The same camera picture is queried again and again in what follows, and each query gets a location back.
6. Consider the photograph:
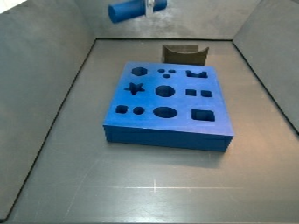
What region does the blue shape-sorter block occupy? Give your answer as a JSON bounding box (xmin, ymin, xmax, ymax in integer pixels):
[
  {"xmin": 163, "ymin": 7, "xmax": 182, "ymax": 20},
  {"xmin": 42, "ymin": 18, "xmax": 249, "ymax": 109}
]
[{"xmin": 103, "ymin": 62, "xmax": 234, "ymax": 151}]

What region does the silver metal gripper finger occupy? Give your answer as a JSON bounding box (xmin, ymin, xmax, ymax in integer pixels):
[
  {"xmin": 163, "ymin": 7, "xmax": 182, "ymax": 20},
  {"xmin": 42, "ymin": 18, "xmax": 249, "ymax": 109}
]
[{"xmin": 145, "ymin": 0, "xmax": 155, "ymax": 17}]

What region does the blue cylinder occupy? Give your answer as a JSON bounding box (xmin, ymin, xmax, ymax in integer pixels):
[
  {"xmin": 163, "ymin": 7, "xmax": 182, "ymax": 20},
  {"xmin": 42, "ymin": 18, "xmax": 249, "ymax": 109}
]
[{"xmin": 107, "ymin": 0, "xmax": 167, "ymax": 24}]

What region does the black curved cradle stand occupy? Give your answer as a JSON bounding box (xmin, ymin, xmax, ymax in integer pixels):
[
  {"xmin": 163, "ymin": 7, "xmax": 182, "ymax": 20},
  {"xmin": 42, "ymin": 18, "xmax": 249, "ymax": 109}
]
[{"xmin": 163, "ymin": 45, "xmax": 210, "ymax": 66}]

